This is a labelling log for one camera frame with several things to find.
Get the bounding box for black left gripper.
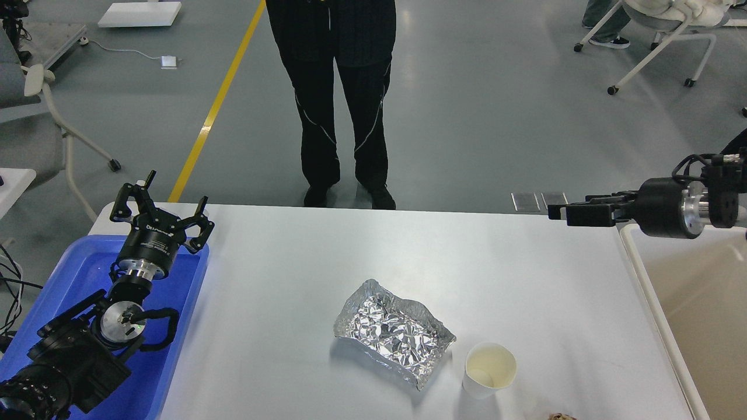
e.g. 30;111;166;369
109;170;215;280

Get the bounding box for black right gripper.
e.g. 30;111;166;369
548;177;705;239

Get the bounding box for white paper cup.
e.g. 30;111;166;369
462;341;518;399

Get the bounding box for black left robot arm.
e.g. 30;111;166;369
2;171;215;419

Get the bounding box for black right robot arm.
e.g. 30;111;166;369
547;131;746;239

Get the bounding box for right metal floor plate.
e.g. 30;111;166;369
540;191;569;209

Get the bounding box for metal floor plate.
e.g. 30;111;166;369
511;192;541;213
540;191;569;209

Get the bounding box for left metal floor plate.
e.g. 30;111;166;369
511;192;541;213

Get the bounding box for blue plastic bin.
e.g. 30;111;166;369
0;235;210;420

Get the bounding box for white side table corner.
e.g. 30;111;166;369
1;167;37;218

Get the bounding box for white plastic bin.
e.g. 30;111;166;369
620;224;746;419

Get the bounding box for grey office chair left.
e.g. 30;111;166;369
1;32;122;221

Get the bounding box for seated person leg and shoe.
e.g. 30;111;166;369
581;1;630;50

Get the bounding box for brown crumpled paper scrap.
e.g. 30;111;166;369
547;412;577;420

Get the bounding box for crumpled aluminium foil tray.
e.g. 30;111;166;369
333;279;457;391

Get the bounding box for white flat board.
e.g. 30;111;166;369
97;2;182;27

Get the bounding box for grey platform base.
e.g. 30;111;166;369
20;21;88;69

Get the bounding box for white rolling chair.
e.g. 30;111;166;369
574;1;746;96

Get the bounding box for standing person in black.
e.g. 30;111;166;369
265;1;397;210

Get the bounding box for black cables at left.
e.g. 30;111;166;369
0;244;44;354

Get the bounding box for white power adapter with cable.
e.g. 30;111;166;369
78;37;180;69

